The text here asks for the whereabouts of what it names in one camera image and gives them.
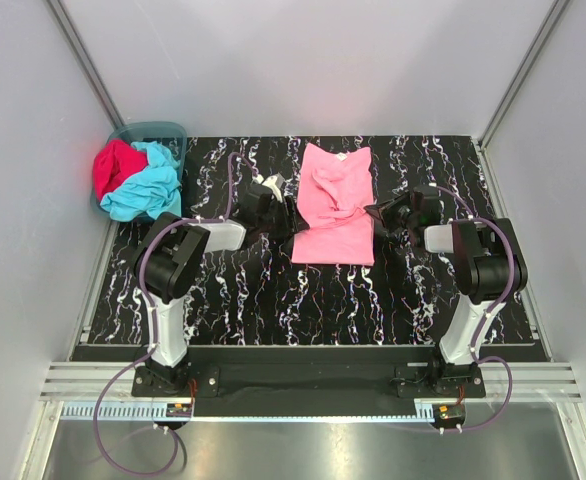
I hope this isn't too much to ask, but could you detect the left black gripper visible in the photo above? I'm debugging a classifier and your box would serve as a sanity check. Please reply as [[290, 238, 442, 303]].
[[257, 196, 308, 238]]

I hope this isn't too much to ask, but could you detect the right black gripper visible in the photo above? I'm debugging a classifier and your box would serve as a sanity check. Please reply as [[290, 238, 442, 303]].
[[364, 190, 418, 234]]

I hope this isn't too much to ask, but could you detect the pink t shirt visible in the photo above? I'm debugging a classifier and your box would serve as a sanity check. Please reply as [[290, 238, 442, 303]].
[[292, 144, 374, 267]]

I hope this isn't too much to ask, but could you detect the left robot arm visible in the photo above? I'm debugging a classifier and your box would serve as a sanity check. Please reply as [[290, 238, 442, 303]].
[[132, 174, 308, 396]]

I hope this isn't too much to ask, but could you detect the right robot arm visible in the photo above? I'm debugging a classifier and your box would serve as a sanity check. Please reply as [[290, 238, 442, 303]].
[[364, 184, 528, 397]]

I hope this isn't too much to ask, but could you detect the cyan t shirt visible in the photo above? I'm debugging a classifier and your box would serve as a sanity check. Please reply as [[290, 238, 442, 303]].
[[96, 141, 181, 222]]

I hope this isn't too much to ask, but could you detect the teal plastic basket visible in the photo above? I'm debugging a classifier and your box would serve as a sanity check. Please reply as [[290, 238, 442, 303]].
[[92, 122, 187, 222]]

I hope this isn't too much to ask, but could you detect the red t shirt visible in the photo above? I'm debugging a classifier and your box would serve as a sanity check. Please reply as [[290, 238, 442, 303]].
[[92, 139, 148, 202]]

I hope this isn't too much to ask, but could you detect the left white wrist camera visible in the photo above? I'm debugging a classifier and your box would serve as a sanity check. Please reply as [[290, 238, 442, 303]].
[[253, 174, 285, 203]]

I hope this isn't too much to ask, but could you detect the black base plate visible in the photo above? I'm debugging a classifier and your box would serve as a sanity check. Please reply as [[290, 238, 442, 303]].
[[132, 346, 486, 420]]

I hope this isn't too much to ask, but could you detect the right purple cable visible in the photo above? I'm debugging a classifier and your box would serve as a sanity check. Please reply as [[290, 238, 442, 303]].
[[392, 185, 519, 434]]

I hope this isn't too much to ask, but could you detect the right corner aluminium post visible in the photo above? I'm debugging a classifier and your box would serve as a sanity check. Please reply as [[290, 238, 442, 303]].
[[477, 0, 572, 150]]

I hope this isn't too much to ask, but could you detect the corner aluminium post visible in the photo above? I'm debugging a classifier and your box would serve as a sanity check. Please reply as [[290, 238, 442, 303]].
[[477, 0, 572, 150], [44, 0, 125, 129]]

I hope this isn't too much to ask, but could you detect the aluminium frame rail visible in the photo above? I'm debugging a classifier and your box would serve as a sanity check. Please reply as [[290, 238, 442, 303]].
[[40, 362, 581, 402]]

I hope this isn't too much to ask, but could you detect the left corner aluminium post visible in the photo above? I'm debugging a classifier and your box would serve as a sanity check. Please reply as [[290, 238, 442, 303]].
[[44, 0, 125, 129]]

